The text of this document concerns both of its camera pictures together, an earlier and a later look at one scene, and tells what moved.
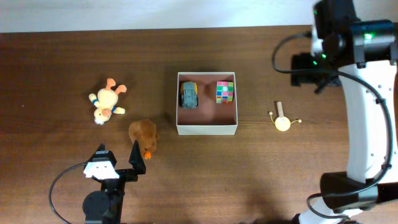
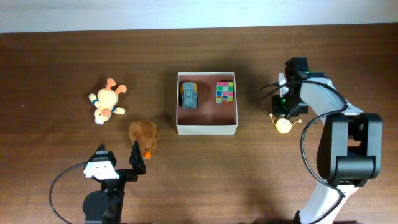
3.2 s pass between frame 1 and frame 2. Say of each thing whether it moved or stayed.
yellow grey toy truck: stayed
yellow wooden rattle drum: stayed
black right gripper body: moved
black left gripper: stayed
